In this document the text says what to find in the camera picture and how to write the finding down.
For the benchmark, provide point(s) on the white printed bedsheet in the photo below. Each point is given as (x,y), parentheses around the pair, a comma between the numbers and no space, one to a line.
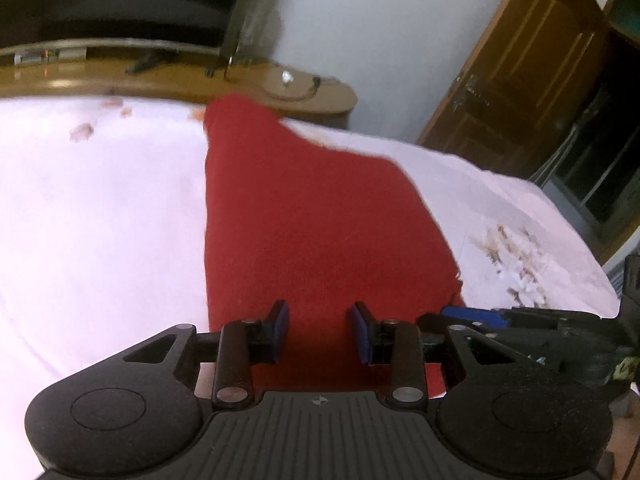
(100,210)

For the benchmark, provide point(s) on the red cloth garment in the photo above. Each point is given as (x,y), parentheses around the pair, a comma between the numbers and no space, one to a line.
(300,210)

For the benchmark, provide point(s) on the grey set-top box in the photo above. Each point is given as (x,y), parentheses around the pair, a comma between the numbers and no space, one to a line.
(50,56)

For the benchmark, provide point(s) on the small white object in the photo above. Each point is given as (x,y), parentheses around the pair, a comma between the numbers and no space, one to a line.
(287,77)

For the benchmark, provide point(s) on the brown wooden door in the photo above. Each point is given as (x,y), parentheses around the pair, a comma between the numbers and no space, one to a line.
(525,60)

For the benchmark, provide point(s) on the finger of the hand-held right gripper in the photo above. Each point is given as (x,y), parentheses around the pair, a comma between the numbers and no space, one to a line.
(475,315)

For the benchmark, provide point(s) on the black flat television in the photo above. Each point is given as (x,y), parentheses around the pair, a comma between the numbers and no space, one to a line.
(100,0)

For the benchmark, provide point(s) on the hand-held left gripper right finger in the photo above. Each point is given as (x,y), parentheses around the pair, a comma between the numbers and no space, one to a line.
(361,332)

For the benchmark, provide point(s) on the wooden television cabinet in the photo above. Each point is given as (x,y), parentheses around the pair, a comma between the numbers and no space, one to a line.
(150,85)

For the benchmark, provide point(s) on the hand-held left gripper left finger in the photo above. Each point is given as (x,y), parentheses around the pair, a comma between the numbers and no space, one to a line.
(280,332)

